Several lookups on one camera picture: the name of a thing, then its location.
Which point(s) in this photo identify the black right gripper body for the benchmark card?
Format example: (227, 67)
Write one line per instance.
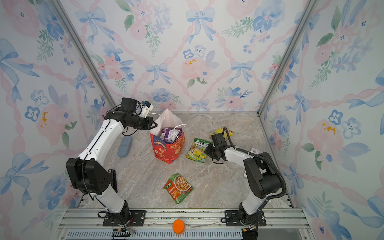
(212, 151)

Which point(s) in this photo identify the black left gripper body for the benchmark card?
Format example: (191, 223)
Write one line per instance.
(141, 123)

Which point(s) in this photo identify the yellow corn snack bag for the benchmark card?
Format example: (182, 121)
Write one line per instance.
(222, 131)

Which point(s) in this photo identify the green Fox's tea candy bag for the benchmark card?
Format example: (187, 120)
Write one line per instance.
(197, 150)

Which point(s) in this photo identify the purple snack packet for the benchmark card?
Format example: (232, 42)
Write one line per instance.
(171, 135)

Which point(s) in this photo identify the red paper gift bag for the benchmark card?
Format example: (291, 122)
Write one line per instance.
(167, 152)

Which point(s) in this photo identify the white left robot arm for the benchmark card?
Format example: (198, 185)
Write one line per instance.
(87, 172)

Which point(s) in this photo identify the blue grey object behind arm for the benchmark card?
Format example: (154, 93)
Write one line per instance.
(125, 146)

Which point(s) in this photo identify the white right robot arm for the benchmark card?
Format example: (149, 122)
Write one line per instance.
(265, 180)

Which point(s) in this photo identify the orange green noodle packet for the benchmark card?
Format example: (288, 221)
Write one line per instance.
(178, 187)

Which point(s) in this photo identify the orange round button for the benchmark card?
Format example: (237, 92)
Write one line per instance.
(178, 226)

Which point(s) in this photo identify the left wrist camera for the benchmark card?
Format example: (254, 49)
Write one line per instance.
(146, 108)

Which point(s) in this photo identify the aluminium corner post left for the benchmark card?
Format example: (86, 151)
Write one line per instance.
(81, 49)

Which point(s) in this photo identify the aluminium corner post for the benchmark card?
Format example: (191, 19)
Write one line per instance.
(81, 49)
(304, 20)

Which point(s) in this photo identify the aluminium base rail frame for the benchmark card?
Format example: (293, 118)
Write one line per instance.
(185, 224)

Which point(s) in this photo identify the aluminium corner post right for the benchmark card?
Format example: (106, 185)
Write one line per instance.
(304, 20)

